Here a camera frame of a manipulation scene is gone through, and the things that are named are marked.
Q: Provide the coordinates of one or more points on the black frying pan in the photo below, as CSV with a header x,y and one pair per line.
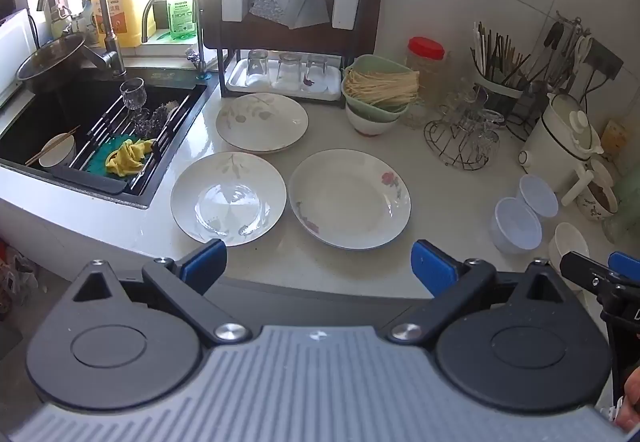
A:
x,y
50,61

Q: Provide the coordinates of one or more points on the white pink-flower plate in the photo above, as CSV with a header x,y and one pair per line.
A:
x,y
345,202

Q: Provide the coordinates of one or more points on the translucent white plastic bowl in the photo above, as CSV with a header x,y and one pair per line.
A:
x,y
515,227
539,194

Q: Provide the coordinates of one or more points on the green plastic basket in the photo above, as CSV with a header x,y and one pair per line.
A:
x,y
372,110

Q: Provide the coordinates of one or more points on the black sink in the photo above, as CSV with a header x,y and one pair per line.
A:
x,y
30,126

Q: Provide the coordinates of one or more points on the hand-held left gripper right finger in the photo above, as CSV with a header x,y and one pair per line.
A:
x,y
432,267

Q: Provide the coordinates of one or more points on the white plastic board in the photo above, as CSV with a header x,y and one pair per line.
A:
x,y
15,51

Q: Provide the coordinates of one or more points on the white ceramic bowl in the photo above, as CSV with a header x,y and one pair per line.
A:
x,y
565,242

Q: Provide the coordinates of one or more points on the yellow cloth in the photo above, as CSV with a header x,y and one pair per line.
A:
x,y
129,156

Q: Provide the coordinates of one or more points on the pair of wooden chopsticks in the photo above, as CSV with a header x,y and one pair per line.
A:
x,y
52,145

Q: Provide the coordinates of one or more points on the tall steel faucet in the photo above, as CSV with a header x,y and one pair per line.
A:
x,y
102,6

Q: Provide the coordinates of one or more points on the black wall socket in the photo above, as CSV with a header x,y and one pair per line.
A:
x,y
605,61

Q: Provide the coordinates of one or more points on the person's right hand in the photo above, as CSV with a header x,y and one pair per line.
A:
x,y
631,402

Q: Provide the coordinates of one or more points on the yellow oil bottle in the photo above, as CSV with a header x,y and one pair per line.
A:
x,y
122,6

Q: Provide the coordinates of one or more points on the black roll-up drying rack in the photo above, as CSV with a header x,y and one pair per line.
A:
x,y
170,141

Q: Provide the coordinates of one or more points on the white electric pot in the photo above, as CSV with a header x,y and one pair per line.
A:
x,y
555,141

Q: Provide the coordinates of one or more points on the bundle of chopsticks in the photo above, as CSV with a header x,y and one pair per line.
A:
x,y
500,54

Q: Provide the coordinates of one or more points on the black dish rack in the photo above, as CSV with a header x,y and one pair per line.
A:
x,y
225,51

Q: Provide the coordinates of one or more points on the small steel faucet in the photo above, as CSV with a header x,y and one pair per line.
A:
x,y
199,41

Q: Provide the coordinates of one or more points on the white drain tray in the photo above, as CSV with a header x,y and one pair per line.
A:
x,y
285,90

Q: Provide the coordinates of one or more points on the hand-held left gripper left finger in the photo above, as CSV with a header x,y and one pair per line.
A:
x,y
205,259

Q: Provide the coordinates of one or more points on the white bowl with chopsticks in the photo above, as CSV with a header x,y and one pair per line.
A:
x,y
60,154

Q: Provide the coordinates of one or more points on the bundle of dry noodles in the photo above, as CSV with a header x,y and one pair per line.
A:
x,y
382,86

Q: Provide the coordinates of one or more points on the clear jar with red lid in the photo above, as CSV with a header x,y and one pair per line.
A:
x,y
425,64

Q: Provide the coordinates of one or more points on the yellow box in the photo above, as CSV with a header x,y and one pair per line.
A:
x,y
615,137

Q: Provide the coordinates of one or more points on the clear wine glass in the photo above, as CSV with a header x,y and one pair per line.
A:
x,y
132,94

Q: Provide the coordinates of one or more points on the chopstick holder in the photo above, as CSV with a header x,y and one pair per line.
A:
x,y
497,94

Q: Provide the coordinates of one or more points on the pale green container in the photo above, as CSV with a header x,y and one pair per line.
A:
x,y
627,202

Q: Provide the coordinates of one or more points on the hanging kitchen utensils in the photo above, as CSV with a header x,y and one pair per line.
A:
x,y
565,46

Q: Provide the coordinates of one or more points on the steel wool scrubber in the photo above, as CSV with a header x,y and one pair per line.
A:
x,y
152,119

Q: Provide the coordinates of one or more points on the green detergent bottle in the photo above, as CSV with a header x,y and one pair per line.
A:
x,y
181,16

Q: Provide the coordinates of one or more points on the white bowl with red rim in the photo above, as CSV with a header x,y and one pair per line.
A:
x,y
370,125

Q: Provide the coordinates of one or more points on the white leaf-print plate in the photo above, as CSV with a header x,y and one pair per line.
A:
x,y
265,124
227,202

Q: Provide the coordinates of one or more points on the teal scrubbing mat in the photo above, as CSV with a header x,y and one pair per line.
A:
x,y
100,156

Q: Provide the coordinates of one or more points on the clear textured glass cup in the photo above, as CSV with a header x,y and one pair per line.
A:
x,y
487,136

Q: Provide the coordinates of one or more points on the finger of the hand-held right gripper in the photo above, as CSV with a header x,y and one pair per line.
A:
x,y
627,267
587,272

